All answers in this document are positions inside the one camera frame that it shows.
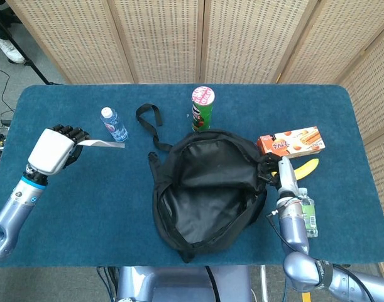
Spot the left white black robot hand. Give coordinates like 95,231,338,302
27,124,91,176

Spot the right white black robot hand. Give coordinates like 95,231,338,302
257,154,299,192

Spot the black fabric backpack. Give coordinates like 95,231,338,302
135,103,276,264

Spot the yellow banana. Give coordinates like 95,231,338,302
273,158,320,181

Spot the orange biscuit box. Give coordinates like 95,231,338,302
256,126,326,159

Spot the clear green-label bottle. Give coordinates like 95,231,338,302
297,187,319,238

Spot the blue table cloth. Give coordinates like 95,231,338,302
0,83,384,268

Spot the clear pink-label water bottle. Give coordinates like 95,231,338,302
100,107,129,142

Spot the black tripod stand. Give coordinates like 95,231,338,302
0,6,63,86

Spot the green Pringles can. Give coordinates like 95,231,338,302
190,85,216,133

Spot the white shoe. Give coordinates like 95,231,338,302
0,33,26,64

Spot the silver robot torso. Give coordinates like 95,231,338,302
116,266,254,302

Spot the wicker folding screen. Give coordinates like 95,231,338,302
6,0,384,277

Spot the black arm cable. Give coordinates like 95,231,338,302
266,212,295,252

